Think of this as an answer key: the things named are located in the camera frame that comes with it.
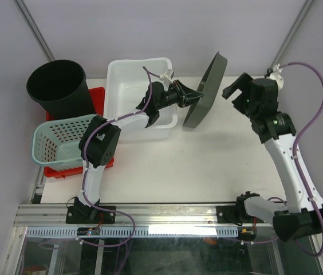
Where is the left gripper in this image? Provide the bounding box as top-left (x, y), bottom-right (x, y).
top-left (156, 80), bottom-right (203, 111)

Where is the right aluminium frame post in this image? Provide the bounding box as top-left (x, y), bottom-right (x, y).
top-left (265, 0), bottom-right (316, 77)

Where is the left aluminium frame post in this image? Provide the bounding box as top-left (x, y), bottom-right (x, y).
top-left (13, 0), bottom-right (55, 62)

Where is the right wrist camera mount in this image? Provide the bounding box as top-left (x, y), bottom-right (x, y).
top-left (265, 64), bottom-right (284, 91)

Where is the aluminium frame post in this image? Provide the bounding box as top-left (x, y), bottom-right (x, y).
top-left (13, 0), bottom-right (55, 62)
top-left (265, 0), bottom-right (316, 77)

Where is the red plastic tray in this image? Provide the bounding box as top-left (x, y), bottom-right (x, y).
top-left (44, 87), bottom-right (105, 179)

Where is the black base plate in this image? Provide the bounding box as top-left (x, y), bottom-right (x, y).
top-left (65, 197), bottom-right (116, 225)
top-left (216, 205), bottom-right (265, 226)

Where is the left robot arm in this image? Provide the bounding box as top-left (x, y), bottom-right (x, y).
top-left (74, 80), bottom-right (203, 223)

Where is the black plastic bucket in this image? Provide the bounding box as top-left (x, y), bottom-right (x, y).
top-left (26, 60), bottom-right (96, 120)

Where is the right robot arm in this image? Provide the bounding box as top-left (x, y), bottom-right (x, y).
top-left (222, 73), bottom-right (323, 241)

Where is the aluminium mounting rail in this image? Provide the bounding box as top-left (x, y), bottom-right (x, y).
top-left (14, 202), bottom-right (234, 227)

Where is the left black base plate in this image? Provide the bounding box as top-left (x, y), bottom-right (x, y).
top-left (65, 197), bottom-right (116, 225)

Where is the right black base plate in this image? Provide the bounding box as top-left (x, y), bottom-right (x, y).
top-left (216, 205), bottom-right (265, 226)

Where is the light blue perforated basket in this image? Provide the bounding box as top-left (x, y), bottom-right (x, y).
top-left (30, 114), bottom-right (95, 171)

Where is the grey-green plastic tray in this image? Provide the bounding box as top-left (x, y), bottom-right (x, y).
top-left (183, 52), bottom-right (228, 129)

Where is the white slotted cable duct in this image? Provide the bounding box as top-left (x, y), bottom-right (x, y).
top-left (26, 225), bottom-right (238, 238)

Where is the white plastic tub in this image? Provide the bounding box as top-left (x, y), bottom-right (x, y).
top-left (103, 57), bottom-right (178, 143)

